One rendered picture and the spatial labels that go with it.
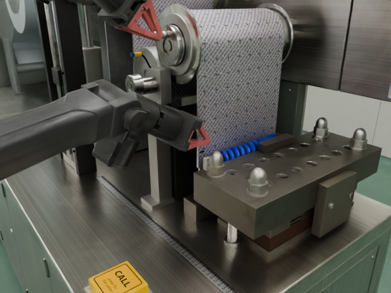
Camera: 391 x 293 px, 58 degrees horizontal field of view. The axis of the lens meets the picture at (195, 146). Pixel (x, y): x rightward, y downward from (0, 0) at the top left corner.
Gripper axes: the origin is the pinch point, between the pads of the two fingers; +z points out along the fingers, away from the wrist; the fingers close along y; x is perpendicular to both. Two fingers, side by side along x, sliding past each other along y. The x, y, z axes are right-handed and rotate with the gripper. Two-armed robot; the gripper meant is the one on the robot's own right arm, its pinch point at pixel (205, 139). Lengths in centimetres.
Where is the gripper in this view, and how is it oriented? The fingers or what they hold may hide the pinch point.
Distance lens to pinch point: 71.7
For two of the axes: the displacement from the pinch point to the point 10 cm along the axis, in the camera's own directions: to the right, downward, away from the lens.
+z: 6.8, 2.6, 6.8
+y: 6.1, 3.0, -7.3
